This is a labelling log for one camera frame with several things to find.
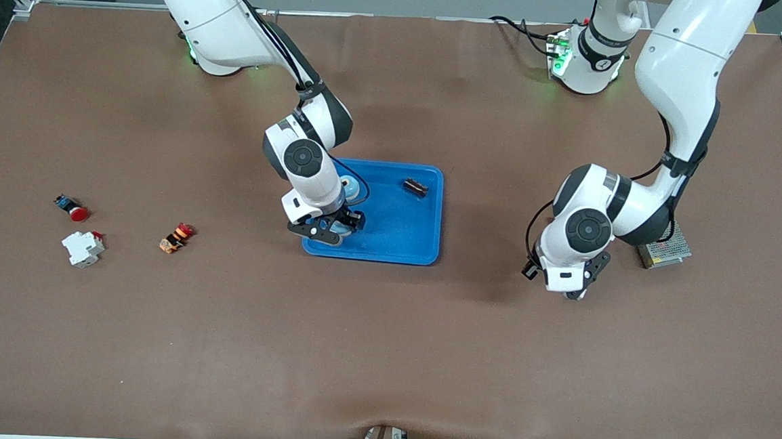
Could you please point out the blue bell with beige button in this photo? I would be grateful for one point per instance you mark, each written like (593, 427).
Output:
(352, 190)
(345, 229)

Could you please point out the long dark brown capacitor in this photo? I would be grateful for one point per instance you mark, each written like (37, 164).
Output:
(415, 188)

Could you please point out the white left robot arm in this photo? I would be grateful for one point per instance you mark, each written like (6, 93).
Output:
(679, 61)

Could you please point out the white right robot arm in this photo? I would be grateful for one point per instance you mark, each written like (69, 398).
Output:
(207, 11)

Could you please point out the blue plastic tray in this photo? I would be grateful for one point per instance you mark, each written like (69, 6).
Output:
(397, 227)

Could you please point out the perforated metal power supply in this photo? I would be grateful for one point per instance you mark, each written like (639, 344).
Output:
(674, 250)

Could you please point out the brown table mat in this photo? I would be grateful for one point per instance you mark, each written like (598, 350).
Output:
(383, 355)

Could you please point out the white circuit breaker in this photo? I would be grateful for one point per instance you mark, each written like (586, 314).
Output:
(82, 249)

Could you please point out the orange red emergency switch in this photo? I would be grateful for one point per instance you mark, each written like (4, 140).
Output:
(174, 240)

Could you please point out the red push button switch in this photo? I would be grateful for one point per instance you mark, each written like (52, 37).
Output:
(78, 213)

